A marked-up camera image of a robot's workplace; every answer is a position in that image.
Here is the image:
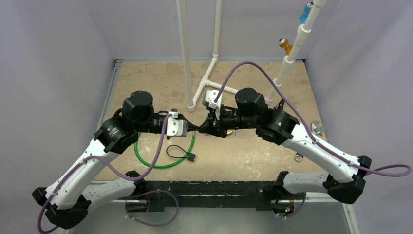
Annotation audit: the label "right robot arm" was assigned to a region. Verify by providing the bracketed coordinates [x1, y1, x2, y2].
[199, 88, 372, 204]

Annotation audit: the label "aluminium frame rail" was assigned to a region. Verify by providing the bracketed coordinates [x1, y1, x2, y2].
[95, 58, 124, 130]

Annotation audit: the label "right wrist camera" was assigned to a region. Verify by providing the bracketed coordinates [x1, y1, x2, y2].
[202, 90, 222, 119]

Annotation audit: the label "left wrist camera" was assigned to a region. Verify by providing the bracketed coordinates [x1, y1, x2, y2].
[166, 109, 188, 139]

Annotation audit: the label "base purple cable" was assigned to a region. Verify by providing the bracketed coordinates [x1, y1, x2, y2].
[125, 189, 179, 227]

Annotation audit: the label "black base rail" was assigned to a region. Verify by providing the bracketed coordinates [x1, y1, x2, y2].
[126, 171, 305, 214]

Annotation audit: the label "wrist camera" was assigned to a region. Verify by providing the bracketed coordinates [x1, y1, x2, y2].
[166, 109, 188, 139]
[202, 90, 222, 119]

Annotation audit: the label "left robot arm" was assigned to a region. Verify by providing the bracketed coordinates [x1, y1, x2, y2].
[32, 91, 199, 229]

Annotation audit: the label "orange valve fitting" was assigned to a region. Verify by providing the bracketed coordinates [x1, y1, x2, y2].
[278, 38, 293, 55]

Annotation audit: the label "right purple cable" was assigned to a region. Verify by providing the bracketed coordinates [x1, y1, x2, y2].
[213, 61, 413, 177]

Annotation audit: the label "blue valve fitting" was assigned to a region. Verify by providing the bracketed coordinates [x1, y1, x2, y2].
[300, 2, 314, 24]

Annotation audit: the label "adjustable wrench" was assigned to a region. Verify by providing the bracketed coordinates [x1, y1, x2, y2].
[294, 120, 324, 162]

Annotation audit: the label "black pliers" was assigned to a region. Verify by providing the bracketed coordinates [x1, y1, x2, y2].
[276, 99, 285, 110]

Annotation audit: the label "white pvc pipe frame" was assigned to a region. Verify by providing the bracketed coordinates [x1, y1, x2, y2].
[176, 0, 334, 111]

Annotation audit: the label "green cable lock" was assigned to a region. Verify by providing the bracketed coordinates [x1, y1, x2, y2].
[134, 132, 196, 169]

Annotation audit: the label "black cable loop lock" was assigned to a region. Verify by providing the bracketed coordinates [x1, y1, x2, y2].
[166, 144, 197, 162]

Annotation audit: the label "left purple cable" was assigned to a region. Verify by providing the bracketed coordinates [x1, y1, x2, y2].
[37, 113, 173, 234]

